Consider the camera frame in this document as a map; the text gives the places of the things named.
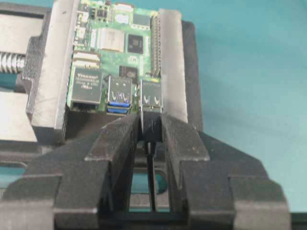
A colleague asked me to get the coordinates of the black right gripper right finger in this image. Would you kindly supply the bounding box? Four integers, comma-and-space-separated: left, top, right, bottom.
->
162, 115, 291, 230

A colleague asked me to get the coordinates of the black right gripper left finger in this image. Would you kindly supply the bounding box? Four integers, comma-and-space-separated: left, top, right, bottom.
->
0, 115, 139, 230

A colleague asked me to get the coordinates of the black USB cable with plug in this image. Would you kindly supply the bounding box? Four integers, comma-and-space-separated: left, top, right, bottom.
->
140, 110, 163, 212

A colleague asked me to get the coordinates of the green single-board computer PCB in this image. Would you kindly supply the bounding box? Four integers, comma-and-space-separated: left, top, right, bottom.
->
66, 0, 161, 116

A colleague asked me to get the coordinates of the black vise fixture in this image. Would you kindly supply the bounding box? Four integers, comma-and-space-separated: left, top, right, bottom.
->
0, 0, 204, 213

